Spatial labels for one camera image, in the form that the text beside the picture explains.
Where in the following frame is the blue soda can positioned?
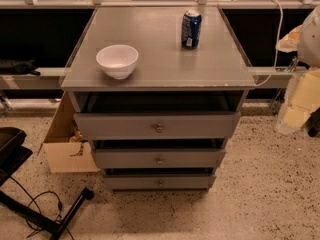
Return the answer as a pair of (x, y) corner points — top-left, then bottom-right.
(181, 9), (202, 49)

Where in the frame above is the black stand base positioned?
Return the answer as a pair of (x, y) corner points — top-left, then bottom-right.
(0, 127), (94, 240)

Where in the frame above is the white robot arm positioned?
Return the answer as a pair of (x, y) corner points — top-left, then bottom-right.
(276, 5), (320, 134)

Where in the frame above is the white bowl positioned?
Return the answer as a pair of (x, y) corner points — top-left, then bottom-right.
(96, 45), (139, 80)

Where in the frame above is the black cloth on rail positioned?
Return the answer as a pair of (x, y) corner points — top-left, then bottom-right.
(0, 59), (41, 76)

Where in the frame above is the black floor cable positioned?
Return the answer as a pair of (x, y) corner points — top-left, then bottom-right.
(9, 176), (76, 240)

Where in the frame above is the white hanging cable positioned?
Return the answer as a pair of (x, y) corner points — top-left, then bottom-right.
(255, 0), (284, 88)

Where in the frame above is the grey drawer cabinet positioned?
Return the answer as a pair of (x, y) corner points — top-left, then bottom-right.
(62, 7), (254, 190)

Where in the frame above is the grey drawer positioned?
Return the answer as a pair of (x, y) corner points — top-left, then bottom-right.
(104, 168), (216, 191)
(93, 139), (225, 169)
(74, 112), (240, 140)

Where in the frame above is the grey top drawer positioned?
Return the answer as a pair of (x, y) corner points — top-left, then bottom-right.
(74, 112), (240, 140)

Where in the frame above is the grey bottom drawer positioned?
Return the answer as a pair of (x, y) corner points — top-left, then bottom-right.
(104, 168), (216, 191)

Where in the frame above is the cardboard box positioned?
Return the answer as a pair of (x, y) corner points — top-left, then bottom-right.
(43, 93), (99, 173)

